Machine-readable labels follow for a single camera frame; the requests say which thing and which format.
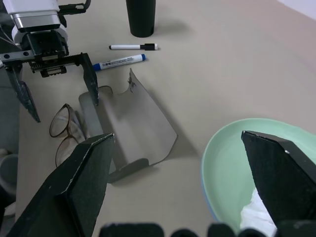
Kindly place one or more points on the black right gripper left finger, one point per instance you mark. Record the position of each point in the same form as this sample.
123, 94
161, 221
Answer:
74, 187

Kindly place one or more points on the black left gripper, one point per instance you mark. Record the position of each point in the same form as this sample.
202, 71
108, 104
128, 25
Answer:
45, 49

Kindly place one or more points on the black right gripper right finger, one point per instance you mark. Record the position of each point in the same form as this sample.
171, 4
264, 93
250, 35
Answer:
281, 177

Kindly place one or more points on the grey open glasses case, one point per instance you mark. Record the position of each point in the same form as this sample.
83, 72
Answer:
140, 123

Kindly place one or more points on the black cup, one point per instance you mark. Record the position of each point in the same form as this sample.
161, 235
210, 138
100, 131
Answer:
142, 17

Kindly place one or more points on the white crumpled tissue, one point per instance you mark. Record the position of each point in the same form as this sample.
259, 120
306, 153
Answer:
254, 212

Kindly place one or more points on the mint green plate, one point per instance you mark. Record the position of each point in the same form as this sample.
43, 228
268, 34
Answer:
227, 168

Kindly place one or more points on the blue whiteboard marker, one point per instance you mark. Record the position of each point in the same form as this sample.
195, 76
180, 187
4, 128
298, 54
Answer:
118, 62

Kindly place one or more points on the grey round object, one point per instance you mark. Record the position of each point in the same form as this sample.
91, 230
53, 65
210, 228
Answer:
7, 170

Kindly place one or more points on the light blue plate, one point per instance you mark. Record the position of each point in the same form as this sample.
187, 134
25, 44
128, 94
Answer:
204, 187

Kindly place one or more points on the white marker with black cap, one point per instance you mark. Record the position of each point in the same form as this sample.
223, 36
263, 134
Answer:
128, 47

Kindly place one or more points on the brown frame glasses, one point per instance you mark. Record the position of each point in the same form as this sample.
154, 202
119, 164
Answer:
64, 135

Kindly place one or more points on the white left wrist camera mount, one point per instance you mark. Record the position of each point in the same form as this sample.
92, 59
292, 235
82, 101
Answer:
34, 17

